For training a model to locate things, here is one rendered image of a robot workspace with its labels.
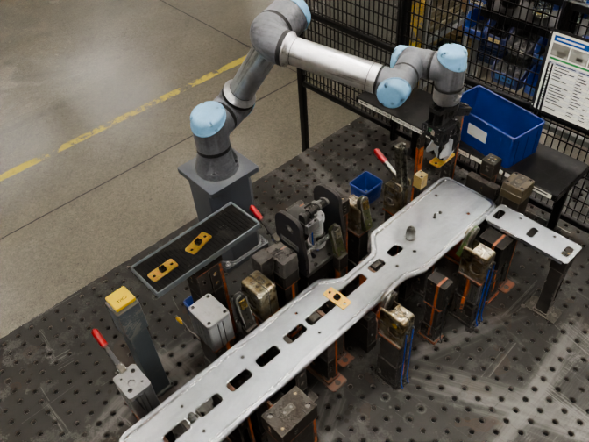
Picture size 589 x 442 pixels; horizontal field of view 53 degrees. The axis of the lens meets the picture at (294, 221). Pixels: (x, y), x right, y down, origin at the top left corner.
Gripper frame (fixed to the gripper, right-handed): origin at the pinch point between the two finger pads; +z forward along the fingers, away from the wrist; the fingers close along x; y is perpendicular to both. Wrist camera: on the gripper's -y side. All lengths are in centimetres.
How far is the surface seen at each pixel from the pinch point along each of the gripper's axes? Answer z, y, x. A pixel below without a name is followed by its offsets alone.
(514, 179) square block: 21.0, -27.4, 11.5
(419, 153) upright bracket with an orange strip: 13.6, -9.6, -14.8
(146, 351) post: 33, 95, -31
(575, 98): 3, -55, 13
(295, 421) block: 23, 82, 20
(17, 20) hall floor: 129, -36, -493
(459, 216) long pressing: 26.8, -6.3, 5.8
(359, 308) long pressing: 26, 44, 7
